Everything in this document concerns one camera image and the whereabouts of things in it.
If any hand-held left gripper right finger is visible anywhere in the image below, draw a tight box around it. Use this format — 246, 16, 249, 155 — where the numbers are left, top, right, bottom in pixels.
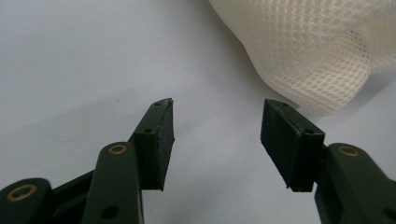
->
260, 98, 326, 193

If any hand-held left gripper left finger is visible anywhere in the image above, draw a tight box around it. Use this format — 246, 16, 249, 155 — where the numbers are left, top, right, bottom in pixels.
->
128, 97, 176, 191

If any white mesh laundry bag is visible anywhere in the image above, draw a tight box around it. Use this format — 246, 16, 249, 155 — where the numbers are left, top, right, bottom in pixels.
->
207, 0, 396, 118

